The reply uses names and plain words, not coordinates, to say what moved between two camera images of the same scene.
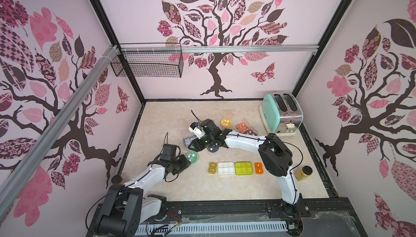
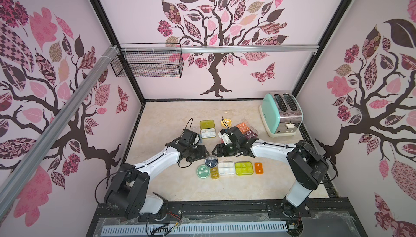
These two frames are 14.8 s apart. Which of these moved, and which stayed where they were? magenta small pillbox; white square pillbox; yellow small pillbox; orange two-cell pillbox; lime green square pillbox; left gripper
Moved: yellow small pillbox; left gripper
Stayed: magenta small pillbox; white square pillbox; lime green square pillbox; orange two-cell pillbox
